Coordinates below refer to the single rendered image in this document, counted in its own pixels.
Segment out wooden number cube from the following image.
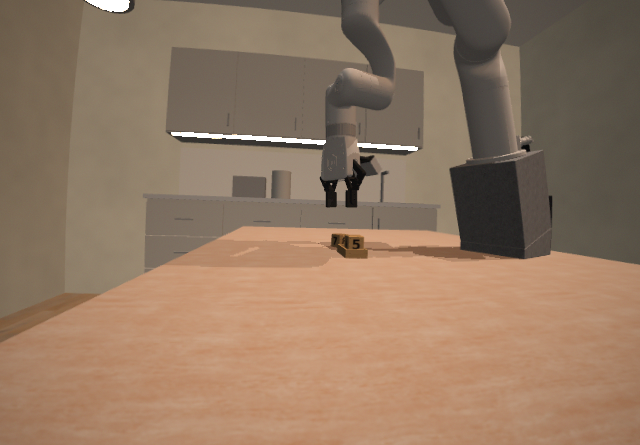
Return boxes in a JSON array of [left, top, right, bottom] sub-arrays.
[[331, 233, 349, 248], [344, 235, 364, 249]]

